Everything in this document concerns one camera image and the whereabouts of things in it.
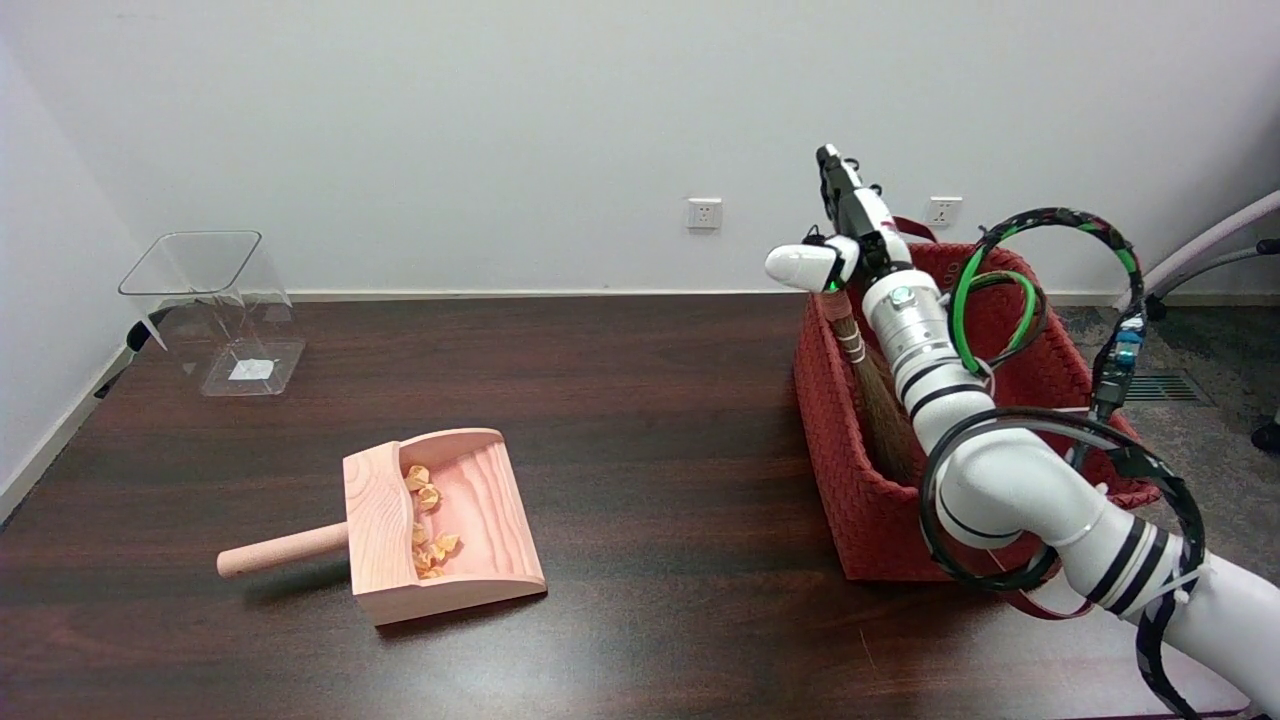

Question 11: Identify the thick green cable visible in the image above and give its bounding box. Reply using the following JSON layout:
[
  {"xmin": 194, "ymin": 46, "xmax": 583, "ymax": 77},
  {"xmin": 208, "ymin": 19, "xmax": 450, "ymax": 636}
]
[{"xmin": 950, "ymin": 225, "xmax": 1001, "ymax": 378}]

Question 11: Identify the small straw hand broom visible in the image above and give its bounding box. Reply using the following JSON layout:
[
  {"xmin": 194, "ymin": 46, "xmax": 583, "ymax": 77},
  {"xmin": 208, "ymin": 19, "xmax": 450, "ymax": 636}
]
[{"xmin": 820, "ymin": 288, "xmax": 923, "ymax": 488}]

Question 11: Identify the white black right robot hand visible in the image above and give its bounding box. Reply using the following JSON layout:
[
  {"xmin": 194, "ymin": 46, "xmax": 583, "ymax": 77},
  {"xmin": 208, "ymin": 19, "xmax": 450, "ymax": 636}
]
[{"xmin": 765, "ymin": 144, "xmax": 916, "ymax": 295}]

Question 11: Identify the black cable loop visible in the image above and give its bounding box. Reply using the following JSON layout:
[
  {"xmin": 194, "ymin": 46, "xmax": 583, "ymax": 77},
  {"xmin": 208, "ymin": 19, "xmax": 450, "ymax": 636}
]
[{"xmin": 918, "ymin": 407, "xmax": 1207, "ymax": 593}]

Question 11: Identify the thin dark cable loop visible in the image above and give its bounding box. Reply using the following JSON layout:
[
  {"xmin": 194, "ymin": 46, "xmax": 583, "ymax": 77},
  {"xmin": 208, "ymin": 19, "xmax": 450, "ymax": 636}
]
[{"xmin": 972, "ymin": 268, "xmax": 1049, "ymax": 373}]

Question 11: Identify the black green braided cable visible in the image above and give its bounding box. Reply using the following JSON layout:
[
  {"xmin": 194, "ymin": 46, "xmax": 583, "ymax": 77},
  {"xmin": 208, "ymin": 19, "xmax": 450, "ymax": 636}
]
[{"xmin": 948, "ymin": 207, "xmax": 1148, "ymax": 471}]

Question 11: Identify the clear acrylic container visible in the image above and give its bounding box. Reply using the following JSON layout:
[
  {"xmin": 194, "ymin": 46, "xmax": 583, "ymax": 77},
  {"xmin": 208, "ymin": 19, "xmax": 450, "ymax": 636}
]
[{"xmin": 118, "ymin": 230, "xmax": 306, "ymax": 399}]

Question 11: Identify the wooden dustpan with handle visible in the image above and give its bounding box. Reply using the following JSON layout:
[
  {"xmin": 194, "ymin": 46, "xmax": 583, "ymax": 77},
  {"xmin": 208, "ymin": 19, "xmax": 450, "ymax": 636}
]
[{"xmin": 217, "ymin": 428, "xmax": 548, "ymax": 627}]

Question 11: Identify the floor vent grille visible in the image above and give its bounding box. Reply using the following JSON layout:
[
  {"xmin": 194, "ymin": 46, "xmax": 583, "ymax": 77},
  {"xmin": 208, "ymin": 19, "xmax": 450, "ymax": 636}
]
[{"xmin": 1118, "ymin": 370, "xmax": 1209, "ymax": 404}]

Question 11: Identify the red woven basket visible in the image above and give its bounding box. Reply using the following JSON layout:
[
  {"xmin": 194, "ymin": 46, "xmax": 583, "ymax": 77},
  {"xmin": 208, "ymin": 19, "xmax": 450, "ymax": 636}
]
[{"xmin": 794, "ymin": 215, "xmax": 1167, "ymax": 621}]

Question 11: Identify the office chair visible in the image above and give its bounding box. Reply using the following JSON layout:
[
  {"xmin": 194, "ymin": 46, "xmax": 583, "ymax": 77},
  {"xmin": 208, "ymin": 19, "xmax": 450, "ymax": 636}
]
[{"xmin": 1113, "ymin": 188, "xmax": 1280, "ymax": 453}]

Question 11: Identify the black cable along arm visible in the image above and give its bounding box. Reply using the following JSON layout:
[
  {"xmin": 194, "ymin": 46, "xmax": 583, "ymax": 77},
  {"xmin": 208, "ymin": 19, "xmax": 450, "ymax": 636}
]
[{"xmin": 1135, "ymin": 585, "xmax": 1236, "ymax": 720}]

